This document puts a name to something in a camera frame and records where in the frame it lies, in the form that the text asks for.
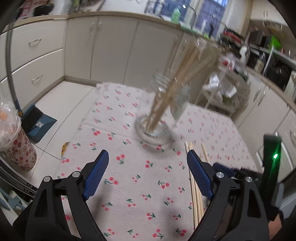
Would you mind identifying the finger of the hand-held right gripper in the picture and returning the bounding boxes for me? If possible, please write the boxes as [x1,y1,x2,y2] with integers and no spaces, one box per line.
[212,162,263,180]

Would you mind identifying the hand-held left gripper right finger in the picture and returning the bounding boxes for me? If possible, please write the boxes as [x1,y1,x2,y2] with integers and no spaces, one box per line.
[187,149,270,241]

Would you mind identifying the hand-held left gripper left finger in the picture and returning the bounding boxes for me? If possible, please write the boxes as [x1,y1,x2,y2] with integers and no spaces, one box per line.
[13,149,110,241]

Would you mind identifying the clear glass jar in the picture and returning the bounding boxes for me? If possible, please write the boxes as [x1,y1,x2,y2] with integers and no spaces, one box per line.
[135,72,192,149]

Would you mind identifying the bundle of wooden chopsticks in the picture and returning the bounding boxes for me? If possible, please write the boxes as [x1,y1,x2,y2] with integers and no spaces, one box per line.
[144,35,222,137]

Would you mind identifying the person's right forearm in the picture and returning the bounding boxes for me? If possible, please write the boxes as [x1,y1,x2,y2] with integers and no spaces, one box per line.
[268,215,296,241]

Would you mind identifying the yellow patterned slipper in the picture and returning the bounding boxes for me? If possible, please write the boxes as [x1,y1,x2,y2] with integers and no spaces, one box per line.
[60,142,70,158]

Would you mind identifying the cherry print tablecloth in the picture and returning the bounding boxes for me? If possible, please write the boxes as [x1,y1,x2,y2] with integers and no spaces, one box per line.
[59,83,259,241]

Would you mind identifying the white rolling trolley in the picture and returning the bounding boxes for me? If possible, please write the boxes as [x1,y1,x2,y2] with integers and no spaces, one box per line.
[196,65,251,116]

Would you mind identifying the blue dustpan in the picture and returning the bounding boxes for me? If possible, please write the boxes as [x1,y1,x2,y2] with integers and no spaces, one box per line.
[21,104,58,143]

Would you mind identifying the floral patterned bin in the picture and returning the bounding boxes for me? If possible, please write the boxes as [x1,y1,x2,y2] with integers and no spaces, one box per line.
[3,130,37,171]

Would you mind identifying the grey blue shelf unit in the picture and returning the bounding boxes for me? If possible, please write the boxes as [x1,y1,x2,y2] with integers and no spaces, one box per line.
[0,151,40,211]

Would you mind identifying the white plastic bag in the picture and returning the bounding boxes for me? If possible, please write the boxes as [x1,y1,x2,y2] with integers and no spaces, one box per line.
[208,72,222,88]

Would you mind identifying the white electric kettle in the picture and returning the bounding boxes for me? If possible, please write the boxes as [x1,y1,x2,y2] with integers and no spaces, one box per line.
[284,71,296,99]

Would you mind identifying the black countertop oven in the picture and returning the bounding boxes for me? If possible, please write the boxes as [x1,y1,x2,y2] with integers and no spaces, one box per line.
[264,59,291,91]

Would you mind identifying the white plastic jug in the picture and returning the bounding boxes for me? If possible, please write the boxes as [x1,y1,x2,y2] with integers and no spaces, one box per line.
[239,45,250,61]

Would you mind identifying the cream kitchen base cabinets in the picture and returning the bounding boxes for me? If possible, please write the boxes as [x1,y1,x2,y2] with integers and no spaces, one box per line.
[0,11,296,181]

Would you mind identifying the stack of pans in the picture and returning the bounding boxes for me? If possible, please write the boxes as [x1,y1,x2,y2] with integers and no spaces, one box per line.
[220,29,245,45]

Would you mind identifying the microwave oven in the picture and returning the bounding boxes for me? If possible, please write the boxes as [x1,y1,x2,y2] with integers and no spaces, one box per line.
[248,30,270,48]

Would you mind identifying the bright green bag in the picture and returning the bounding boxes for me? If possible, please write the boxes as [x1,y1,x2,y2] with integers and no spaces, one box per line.
[266,35,281,50]

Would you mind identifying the chrome kitchen faucet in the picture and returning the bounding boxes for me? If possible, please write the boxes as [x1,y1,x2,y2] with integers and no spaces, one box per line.
[184,5,197,30]

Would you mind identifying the kitchen window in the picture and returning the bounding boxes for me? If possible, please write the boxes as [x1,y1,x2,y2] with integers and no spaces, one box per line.
[146,0,229,30]

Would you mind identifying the green dish soap bottle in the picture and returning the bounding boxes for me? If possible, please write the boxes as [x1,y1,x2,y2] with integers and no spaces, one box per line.
[171,6,181,24]

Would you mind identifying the black wok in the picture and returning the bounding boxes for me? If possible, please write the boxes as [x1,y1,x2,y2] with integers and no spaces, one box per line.
[34,3,54,16]

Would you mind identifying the cream wall cabinets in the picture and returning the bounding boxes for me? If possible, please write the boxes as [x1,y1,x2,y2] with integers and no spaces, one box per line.
[251,0,289,26]

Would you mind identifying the pink wall poster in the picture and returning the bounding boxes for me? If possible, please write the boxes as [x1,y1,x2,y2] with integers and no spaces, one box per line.
[17,0,35,18]

